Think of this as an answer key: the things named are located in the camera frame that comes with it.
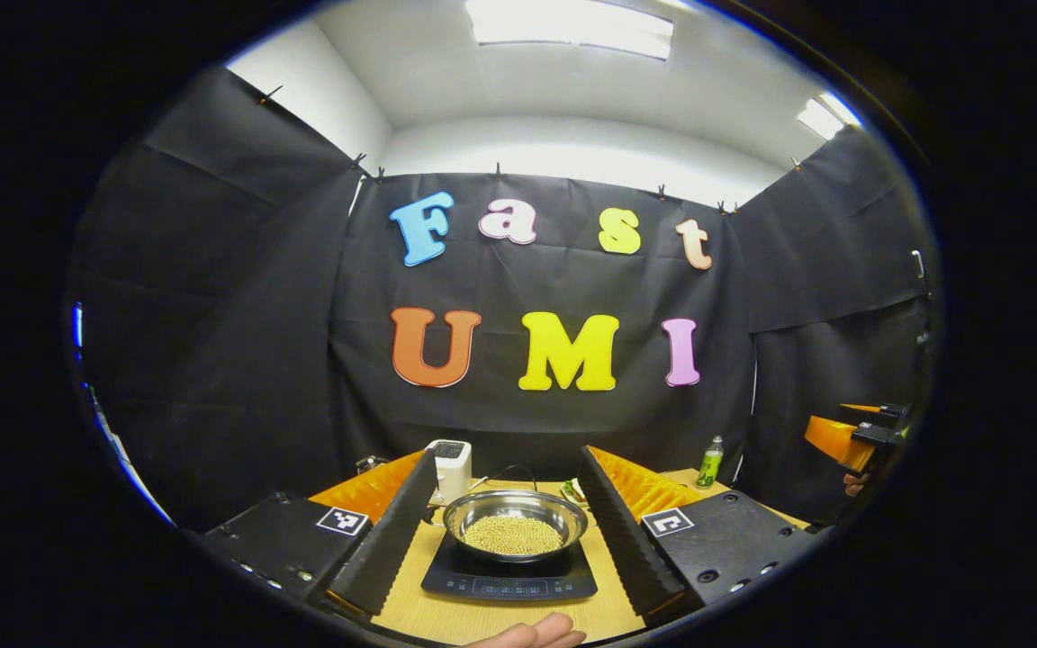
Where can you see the black induction cooktop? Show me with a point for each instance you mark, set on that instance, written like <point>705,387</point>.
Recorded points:
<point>500,583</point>

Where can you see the large ceiling light panel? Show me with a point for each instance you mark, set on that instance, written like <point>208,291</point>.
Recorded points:
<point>572,27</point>

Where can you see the white toaster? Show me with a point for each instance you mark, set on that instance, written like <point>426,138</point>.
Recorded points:
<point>451,472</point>

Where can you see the green label drink bottle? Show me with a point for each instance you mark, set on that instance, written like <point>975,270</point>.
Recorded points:
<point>709,468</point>

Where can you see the stainless steel pot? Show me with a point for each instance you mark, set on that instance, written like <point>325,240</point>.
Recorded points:
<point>518,504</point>

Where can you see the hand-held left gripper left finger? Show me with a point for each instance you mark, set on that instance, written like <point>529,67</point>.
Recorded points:
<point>392,540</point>

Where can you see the small ceiling light panel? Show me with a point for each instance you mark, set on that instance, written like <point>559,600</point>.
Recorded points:
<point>829,115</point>

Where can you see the small metal bracket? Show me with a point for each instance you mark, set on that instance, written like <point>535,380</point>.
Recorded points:
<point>918,265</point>

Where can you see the row of small cloth clips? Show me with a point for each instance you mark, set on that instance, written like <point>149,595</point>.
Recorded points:
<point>498,169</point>

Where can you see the sandwich with lettuce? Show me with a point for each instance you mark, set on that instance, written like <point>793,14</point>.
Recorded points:
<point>571,490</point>

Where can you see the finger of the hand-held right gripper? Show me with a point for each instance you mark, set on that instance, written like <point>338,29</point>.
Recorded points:
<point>834,436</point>

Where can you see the pile of soybeans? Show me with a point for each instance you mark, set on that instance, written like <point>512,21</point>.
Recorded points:
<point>514,535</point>

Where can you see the black backdrop cloth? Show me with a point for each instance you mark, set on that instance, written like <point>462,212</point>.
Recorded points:
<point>518,423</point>

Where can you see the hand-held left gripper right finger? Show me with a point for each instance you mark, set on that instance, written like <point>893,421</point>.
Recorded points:
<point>626,540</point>

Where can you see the white sandwich plate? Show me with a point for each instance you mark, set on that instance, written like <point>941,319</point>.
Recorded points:
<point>581,499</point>

